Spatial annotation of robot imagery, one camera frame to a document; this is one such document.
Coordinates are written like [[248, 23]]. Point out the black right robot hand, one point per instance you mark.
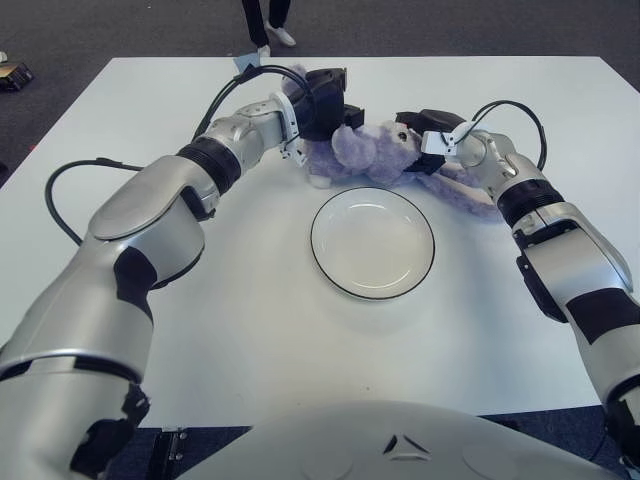
[[435, 120]]

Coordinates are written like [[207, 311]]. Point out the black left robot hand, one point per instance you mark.
[[322, 112]]

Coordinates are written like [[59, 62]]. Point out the purple plush doll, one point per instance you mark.
[[380, 155]]

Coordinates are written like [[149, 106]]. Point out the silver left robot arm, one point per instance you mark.
[[150, 210]]

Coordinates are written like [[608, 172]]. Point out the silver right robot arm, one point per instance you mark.
[[575, 240]]

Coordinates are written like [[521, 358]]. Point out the white plate with black rim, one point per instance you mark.
[[372, 245]]

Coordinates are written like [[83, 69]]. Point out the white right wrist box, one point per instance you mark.
[[437, 142]]

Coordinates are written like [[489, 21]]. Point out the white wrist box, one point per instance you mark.
[[282, 107], [437, 142]]

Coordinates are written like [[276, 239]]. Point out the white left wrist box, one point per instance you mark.
[[282, 107]]

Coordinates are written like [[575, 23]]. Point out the person legs in dark trousers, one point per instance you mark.
[[255, 25]]

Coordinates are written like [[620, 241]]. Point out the black and yellow floor box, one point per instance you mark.
[[15, 76]]

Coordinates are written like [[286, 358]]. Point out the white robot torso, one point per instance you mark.
[[350, 445]]

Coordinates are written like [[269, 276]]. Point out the black metal table hinge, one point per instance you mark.
[[169, 450]]

